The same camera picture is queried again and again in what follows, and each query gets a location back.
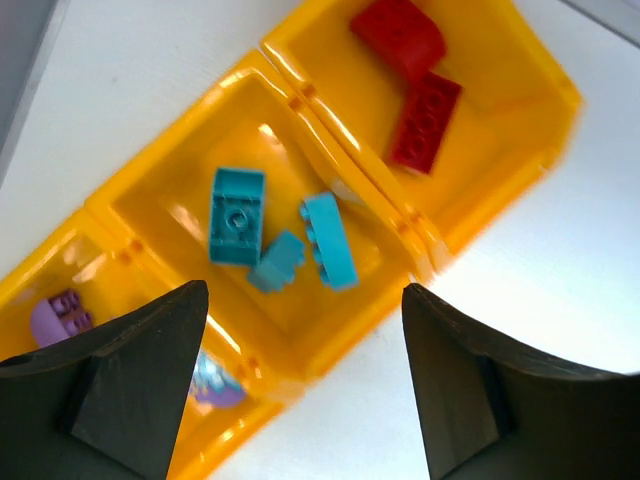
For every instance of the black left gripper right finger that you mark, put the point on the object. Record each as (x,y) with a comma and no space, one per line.
(492,407)

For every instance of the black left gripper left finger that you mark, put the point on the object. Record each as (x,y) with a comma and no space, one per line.
(108,403)

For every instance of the purple small lego cube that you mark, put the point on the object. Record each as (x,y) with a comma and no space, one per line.
(59,318)

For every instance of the pink purple lego piece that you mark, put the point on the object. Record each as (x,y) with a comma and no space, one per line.
(212,385)

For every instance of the teal small lego brick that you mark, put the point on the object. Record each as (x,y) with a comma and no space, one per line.
(277,266)

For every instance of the teal rounded lego brick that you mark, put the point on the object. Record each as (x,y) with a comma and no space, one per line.
(330,247)

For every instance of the red curved lego brick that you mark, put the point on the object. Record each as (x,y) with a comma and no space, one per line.
(402,35)

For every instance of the yellow divided plastic tray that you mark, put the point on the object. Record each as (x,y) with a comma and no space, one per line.
(315,109)

